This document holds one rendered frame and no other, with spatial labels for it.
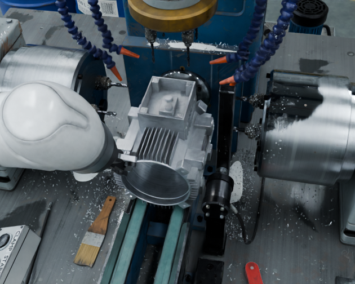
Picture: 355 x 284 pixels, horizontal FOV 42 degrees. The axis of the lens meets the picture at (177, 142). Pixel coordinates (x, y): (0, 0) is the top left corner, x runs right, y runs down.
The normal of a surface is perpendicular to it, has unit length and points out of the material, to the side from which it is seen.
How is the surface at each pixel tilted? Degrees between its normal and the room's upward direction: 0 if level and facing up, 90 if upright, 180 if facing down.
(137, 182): 47
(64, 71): 17
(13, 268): 64
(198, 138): 0
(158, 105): 0
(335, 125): 39
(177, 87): 90
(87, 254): 2
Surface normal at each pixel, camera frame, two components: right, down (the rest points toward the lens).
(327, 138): -0.18, 0.15
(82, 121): 0.96, -0.01
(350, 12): -0.04, -0.66
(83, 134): 0.91, 0.29
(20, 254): 0.86, -0.17
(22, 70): -0.11, -0.36
